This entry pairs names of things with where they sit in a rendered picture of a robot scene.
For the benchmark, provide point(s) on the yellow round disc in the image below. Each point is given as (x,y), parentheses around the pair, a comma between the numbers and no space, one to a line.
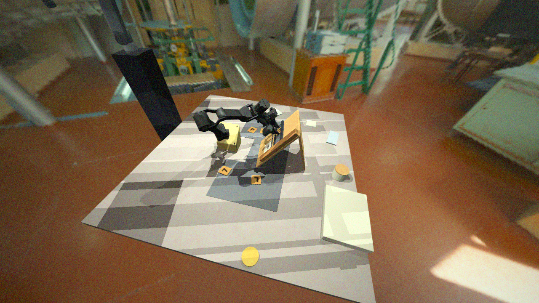
(250,256)

